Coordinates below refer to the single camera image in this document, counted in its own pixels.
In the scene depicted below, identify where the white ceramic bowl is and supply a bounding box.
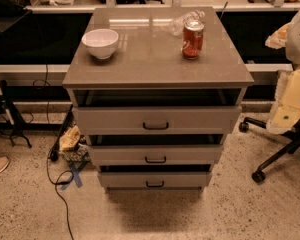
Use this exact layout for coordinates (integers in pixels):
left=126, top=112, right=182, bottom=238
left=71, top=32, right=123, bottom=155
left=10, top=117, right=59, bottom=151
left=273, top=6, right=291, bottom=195
left=81, top=29, right=119, bottom=59

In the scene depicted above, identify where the black tripod stand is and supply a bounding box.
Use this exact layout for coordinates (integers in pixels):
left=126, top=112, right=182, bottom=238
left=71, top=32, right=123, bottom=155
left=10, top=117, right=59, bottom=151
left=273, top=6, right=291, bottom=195
left=0, top=86, right=32, bottom=148

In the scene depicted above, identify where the grey middle drawer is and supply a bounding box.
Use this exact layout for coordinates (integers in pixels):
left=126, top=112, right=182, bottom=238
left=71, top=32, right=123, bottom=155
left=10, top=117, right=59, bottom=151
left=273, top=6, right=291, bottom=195
left=88, top=145, right=223, bottom=166

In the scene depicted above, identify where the grey drawer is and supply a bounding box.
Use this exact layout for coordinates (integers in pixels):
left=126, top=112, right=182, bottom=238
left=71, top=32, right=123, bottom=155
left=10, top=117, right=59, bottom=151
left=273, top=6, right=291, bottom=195
left=72, top=106, right=241, bottom=135
left=98, top=172, right=212, bottom=188
left=88, top=145, right=223, bottom=166

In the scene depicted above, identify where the yellow snack bag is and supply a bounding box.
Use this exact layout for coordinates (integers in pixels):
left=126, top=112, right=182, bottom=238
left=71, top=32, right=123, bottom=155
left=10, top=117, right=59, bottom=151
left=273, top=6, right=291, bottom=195
left=59, top=125, right=81, bottom=151

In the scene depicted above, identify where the grey bottom drawer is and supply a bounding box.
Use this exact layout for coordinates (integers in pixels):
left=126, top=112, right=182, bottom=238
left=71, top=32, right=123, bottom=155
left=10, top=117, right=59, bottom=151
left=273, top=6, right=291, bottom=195
left=98, top=172, right=212, bottom=188

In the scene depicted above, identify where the blue tape cross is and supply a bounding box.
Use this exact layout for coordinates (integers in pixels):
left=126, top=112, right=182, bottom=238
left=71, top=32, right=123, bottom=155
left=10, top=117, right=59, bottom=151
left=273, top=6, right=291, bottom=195
left=60, top=162, right=87, bottom=190

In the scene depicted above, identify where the grey drawer cabinet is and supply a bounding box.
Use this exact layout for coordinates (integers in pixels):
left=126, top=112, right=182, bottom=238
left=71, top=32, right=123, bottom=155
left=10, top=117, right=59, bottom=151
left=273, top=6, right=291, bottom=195
left=62, top=6, right=255, bottom=195

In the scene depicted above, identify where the red soda can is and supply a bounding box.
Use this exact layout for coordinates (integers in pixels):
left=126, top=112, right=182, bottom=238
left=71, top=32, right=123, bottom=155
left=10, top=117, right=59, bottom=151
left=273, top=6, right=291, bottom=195
left=182, top=20, right=204, bottom=59

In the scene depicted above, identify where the black floor cable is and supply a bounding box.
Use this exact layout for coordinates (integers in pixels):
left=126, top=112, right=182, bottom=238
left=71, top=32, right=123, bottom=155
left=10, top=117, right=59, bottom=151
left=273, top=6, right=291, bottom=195
left=32, top=63, right=76, bottom=240

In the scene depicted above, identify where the clear plastic bottle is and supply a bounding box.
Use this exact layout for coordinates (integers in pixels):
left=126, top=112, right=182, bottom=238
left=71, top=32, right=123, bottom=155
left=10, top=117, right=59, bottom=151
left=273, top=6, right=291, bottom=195
left=169, top=10, right=205, bottom=36

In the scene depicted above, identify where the black power adapter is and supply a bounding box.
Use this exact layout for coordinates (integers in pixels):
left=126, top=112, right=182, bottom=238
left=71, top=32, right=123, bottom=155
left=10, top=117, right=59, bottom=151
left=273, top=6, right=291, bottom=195
left=48, top=144, right=59, bottom=162

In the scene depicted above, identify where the black office chair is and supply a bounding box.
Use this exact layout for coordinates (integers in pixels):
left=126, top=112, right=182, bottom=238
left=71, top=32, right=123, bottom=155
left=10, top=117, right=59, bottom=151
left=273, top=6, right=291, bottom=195
left=236, top=125, right=300, bottom=188

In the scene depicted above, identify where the grey top drawer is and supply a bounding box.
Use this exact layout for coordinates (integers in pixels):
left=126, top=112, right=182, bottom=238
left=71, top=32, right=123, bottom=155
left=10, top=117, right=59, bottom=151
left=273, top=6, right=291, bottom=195
left=72, top=106, right=241, bottom=135

